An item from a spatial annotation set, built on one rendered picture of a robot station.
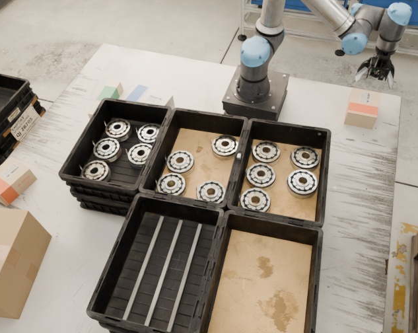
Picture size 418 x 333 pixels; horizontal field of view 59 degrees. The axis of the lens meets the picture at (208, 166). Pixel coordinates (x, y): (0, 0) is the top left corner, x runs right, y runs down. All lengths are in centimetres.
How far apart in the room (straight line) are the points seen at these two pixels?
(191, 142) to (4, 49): 275
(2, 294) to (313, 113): 139
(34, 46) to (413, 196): 327
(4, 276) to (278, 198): 91
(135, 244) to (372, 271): 80
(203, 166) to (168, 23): 246
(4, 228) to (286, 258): 91
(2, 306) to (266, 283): 81
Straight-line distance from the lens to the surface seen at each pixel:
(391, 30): 148
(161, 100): 171
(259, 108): 162
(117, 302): 121
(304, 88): 188
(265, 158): 136
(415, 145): 277
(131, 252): 125
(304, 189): 130
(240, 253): 120
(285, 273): 119
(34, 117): 248
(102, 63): 215
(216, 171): 136
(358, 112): 171
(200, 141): 146
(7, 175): 169
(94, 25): 387
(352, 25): 137
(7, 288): 136
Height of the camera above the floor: 194
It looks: 54 degrees down
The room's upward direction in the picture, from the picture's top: 6 degrees counter-clockwise
